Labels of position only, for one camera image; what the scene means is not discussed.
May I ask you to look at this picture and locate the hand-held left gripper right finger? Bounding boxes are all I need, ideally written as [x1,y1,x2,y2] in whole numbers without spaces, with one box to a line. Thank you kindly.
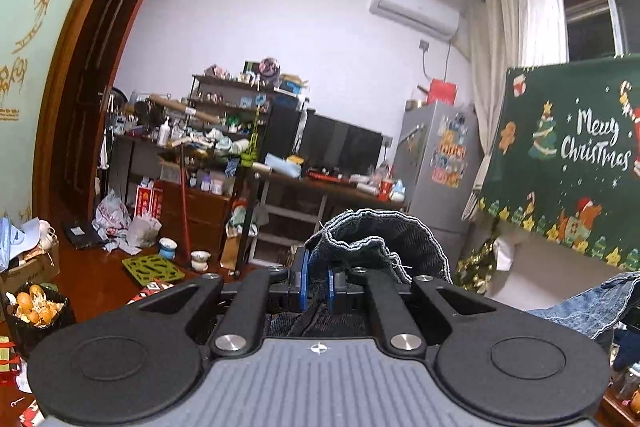
[326,264,508,360]

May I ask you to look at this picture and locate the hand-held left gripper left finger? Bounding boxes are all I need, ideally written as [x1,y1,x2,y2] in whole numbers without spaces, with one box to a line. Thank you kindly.
[127,248,312,358]

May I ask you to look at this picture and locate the blue denim jeans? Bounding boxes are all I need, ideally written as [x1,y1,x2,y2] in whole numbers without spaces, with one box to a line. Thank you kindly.
[270,208,640,340]

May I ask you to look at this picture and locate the brown paper bag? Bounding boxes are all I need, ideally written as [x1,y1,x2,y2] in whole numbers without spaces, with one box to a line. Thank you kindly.
[220,227,247,271]

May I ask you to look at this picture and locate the dark wooden desk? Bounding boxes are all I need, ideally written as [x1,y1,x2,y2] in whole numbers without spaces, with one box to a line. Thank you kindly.
[242,164,406,280]

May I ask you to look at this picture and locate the wooden drawer cabinet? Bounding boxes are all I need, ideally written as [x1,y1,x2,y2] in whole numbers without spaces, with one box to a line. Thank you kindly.
[160,179,236,258]

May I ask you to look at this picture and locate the black monitor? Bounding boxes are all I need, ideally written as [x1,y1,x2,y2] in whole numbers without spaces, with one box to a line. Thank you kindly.
[300,109,384,178]

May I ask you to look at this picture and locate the red broom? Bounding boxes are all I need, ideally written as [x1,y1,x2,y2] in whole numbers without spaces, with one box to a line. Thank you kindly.
[176,142,195,260]

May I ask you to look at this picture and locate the red printed blanket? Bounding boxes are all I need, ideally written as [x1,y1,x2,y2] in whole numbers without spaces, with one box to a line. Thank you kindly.
[0,279,175,427]

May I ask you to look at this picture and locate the black computer tower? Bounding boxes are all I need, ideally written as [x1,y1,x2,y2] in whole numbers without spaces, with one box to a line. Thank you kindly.
[265,99,308,160]

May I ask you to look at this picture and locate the green plastic tray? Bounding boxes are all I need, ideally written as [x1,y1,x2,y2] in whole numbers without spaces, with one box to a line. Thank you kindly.
[122,254,187,286]

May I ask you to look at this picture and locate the plain white plastic bag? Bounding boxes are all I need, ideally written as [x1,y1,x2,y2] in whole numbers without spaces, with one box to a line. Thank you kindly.
[125,214,163,249]

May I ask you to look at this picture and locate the grey refrigerator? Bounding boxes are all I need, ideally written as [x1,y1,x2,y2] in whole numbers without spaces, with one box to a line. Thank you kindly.
[392,99,483,278]

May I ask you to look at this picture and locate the red carton box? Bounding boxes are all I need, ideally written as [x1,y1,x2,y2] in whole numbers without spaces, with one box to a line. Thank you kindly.
[135,184,166,220]

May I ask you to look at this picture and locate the metal shelf rack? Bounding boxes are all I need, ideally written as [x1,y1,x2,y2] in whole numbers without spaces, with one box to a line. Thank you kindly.
[188,74,281,168]

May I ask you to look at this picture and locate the white plastic bag red print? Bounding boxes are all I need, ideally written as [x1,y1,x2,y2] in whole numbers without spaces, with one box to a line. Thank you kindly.
[92,189,133,242]

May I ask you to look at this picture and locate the cardboard box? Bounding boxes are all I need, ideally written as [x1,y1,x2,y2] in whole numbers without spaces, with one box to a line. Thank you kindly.
[0,237,62,299]

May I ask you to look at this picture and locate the black bin with orange peels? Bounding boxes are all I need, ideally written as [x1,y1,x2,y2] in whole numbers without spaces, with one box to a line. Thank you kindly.
[2,282,77,358]

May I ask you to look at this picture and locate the wooden door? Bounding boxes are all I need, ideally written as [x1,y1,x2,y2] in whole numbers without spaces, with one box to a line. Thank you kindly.
[34,0,206,228]

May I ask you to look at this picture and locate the green printed banner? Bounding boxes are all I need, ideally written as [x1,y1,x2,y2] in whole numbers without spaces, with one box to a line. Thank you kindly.
[477,54,640,273]

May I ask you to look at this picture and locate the white curtain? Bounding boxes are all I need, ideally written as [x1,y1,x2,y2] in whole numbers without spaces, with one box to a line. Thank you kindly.
[467,0,569,208]

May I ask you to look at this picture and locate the white air conditioner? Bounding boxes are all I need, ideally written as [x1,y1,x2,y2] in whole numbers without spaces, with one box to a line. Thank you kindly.
[369,0,460,42]

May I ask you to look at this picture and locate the window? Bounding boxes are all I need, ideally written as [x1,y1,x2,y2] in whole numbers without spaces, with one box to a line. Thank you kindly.
[562,0,640,64]

